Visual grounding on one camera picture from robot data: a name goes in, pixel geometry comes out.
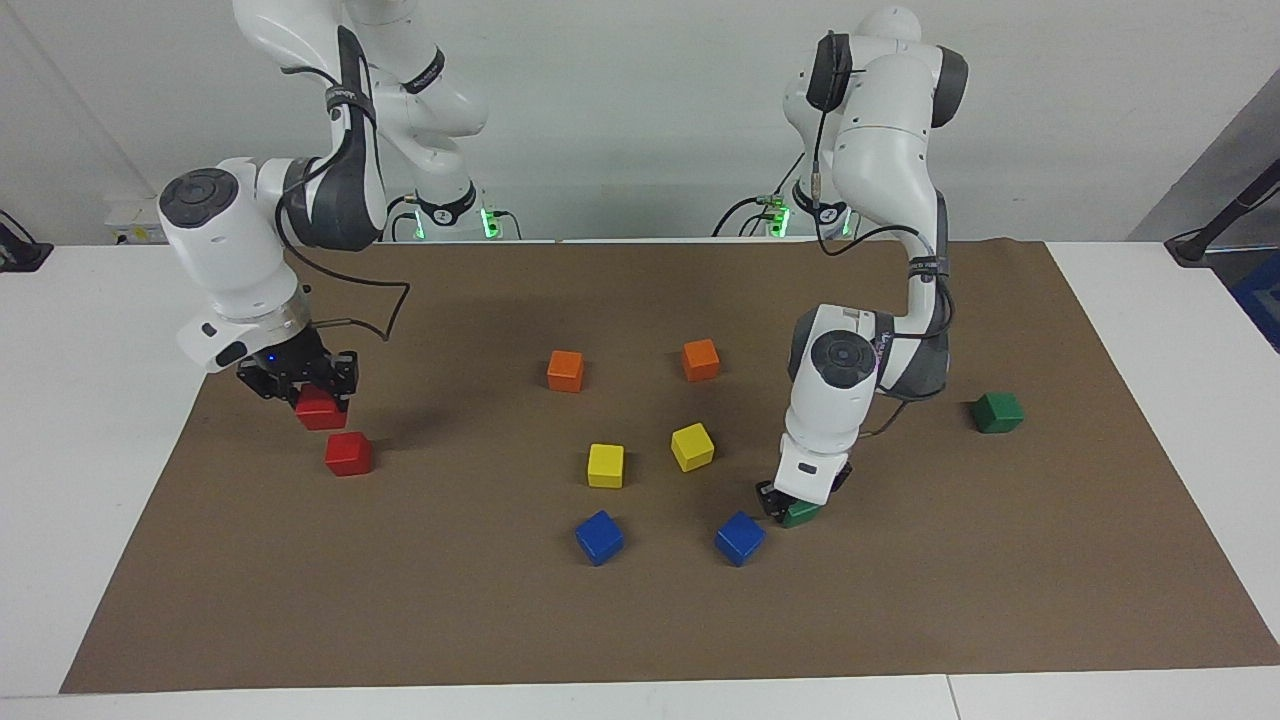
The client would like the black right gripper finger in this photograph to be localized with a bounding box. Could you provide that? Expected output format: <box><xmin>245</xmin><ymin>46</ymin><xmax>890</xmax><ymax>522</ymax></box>
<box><xmin>325</xmin><ymin>350</ymin><xmax>359</xmax><ymax>413</ymax></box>
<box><xmin>237</xmin><ymin>363</ymin><xmax>301</xmax><ymax>405</ymax></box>

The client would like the red wooden cube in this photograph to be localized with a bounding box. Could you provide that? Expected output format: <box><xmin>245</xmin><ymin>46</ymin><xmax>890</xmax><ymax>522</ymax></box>
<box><xmin>325</xmin><ymin>432</ymin><xmax>373</xmax><ymax>477</ymax></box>
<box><xmin>296</xmin><ymin>387</ymin><xmax>348</xmax><ymax>432</ymax></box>

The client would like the blue wooden cube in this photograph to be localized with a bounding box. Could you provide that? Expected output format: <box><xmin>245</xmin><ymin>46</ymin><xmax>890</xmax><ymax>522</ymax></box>
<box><xmin>714</xmin><ymin>510</ymin><xmax>767</xmax><ymax>567</ymax></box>
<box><xmin>575</xmin><ymin>510</ymin><xmax>625</xmax><ymax>567</ymax></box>

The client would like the white power strip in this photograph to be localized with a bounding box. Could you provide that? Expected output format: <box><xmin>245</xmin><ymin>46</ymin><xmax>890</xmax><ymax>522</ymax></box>
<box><xmin>105</xmin><ymin>195</ymin><xmax>171</xmax><ymax>245</ymax></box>

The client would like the brown table mat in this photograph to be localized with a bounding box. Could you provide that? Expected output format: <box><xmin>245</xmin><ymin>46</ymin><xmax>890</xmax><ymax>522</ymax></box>
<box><xmin>60</xmin><ymin>237</ymin><xmax>1280</xmax><ymax>694</ymax></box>

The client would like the black stand leg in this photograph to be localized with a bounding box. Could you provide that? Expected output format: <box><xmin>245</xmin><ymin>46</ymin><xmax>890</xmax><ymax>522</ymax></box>
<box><xmin>1165</xmin><ymin>160</ymin><xmax>1280</xmax><ymax>266</ymax></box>

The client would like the blue crate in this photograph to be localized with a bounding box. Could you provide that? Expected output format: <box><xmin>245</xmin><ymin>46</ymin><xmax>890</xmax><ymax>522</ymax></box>
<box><xmin>1232</xmin><ymin>250</ymin><xmax>1280</xmax><ymax>353</ymax></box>

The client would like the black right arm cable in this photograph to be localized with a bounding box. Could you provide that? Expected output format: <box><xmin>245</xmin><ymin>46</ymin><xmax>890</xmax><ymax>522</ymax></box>
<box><xmin>275</xmin><ymin>65</ymin><xmax>411</xmax><ymax>343</ymax></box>

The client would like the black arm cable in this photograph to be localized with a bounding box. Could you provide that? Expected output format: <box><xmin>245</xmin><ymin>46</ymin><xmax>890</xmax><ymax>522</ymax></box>
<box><xmin>275</xmin><ymin>65</ymin><xmax>411</xmax><ymax>343</ymax></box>
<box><xmin>808</xmin><ymin>60</ymin><xmax>956</xmax><ymax>441</ymax></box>

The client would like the black clamp mount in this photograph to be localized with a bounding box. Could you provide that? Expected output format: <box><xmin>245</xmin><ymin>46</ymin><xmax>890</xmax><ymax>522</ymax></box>
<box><xmin>0</xmin><ymin>210</ymin><xmax>53</xmax><ymax>273</ymax></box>

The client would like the black left base cable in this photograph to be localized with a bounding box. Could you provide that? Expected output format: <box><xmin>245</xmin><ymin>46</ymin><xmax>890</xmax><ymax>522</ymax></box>
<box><xmin>712</xmin><ymin>150</ymin><xmax>807</xmax><ymax>239</ymax></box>

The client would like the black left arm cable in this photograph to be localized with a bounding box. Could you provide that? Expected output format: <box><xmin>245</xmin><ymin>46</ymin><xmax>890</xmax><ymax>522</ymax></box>
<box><xmin>808</xmin><ymin>60</ymin><xmax>956</xmax><ymax>441</ymax></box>

